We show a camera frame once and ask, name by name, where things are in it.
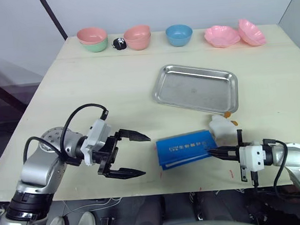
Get white plush toy orange feet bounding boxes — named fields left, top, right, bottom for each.
left=207, top=111, right=240, bottom=143

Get metal tray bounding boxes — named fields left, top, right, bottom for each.
left=151, top=59, right=240, bottom=119

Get pink round bowl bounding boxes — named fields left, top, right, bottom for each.
left=76, top=26, right=108, bottom=46
left=125, top=34, right=153, bottom=52
left=122, top=24, right=152, bottom=43

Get pink flower-shaped bowl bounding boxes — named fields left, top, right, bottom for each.
left=237, top=17, right=267, bottom=49

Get green round bowl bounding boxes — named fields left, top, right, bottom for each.
left=80, top=35, right=110, bottom=54

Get black and white ball toy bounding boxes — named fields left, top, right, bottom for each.
left=111, top=36, right=129, bottom=52

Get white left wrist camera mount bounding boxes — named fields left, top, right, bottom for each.
left=78, top=117, right=116, bottom=167

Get blue round bowl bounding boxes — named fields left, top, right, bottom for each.
left=164, top=23, right=194, bottom=48

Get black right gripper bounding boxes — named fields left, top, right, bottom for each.
left=207, top=128, right=249, bottom=185

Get blue surgical instrument pack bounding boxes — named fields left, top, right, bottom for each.
left=155, top=128, right=220, bottom=172

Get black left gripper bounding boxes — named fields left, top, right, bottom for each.
left=90, top=126, right=155, bottom=182

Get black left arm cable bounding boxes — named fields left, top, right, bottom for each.
left=20, top=102, right=113, bottom=168

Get pink flower-shaped plate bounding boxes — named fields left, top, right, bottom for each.
left=203, top=23, right=242, bottom=50

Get black diagonal frame bar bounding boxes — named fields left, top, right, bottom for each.
left=37, top=0, right=69, bottom=43

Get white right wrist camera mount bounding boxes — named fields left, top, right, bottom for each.
left=238, top=142, right=270, bottom=174

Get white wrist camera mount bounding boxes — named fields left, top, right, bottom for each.
left=78, top=117, right=116, bottom=167
left=238, top=142, right=270, bottom=174

